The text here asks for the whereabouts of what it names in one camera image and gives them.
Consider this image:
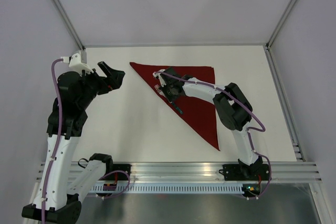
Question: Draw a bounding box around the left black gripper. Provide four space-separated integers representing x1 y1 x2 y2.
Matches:
77 61 124 109

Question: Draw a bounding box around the fork with teal handle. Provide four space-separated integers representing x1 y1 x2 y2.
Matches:
154 84 183 115

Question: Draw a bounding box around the dark red cloth napkin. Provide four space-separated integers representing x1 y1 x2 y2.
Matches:
130 62 219 150

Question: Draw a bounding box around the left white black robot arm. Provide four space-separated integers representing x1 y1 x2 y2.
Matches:
22 61 125 223

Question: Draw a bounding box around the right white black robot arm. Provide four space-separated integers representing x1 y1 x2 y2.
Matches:
153 67 263 179

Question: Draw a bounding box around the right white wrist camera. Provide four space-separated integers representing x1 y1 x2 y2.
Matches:
153 69 166 87

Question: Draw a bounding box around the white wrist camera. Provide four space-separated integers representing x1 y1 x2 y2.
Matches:
153 69 166 87
61 50 93 74

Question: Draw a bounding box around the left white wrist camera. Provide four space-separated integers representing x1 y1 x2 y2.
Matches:
61 50 93 74

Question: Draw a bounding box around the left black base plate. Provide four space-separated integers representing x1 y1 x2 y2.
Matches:
111 163 131 182

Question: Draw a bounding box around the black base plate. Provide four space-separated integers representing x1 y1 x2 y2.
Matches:
218 164 270 182
111 163 131 182

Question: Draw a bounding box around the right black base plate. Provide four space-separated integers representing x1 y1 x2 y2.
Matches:
218 164 270 182

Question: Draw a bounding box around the white slotted cable duct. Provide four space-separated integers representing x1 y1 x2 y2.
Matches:
89 184 245 194

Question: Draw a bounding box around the left aluminium frame post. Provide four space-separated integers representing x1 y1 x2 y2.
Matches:
50 0 85 50

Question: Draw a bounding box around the aluminium frame post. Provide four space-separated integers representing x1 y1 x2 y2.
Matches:
265 0 299 50
50 0 85 50

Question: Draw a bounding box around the aluminium front rail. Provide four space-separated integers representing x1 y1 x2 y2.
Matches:
36 161 322 183

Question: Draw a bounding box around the right aluminium frame post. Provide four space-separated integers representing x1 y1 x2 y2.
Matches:
265 0 299 50

